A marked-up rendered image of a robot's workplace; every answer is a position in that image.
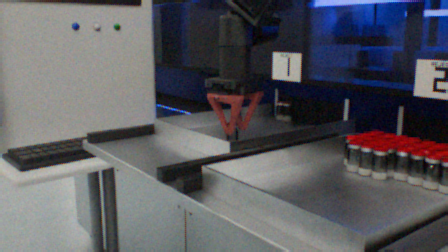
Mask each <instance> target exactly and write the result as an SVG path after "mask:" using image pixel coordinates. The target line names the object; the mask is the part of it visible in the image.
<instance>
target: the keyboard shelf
mask: <svg viewBox="0 0 448 252"><path fill-rule="evenodd" d="M112 167H113V166H112V165H109V164H108V163H107V162H104V161H103V160H102V159H99V158H98V157H93V158H90V159H83V160H79V161H75V162H68V163H65V164H57V165H53V166H49V167H42V168H39V169H35V170H28V171H24V172H21V171H19V170H18V169H16V167H13V165H11V164H10V163H8V161H5V159H3V158H0V177H2V178H3V179H4V180H6V182H8V183H9V184H10V185H11V186H12V187H13V188H24V187H26V186H30V185H36V184H39V183H46V182H49V181H52V180H60V179H62V178H69V177H73V176H75V175H82V174H86V173H92V172H96V171H99V170H105V169H109V168H112Z"/></svg>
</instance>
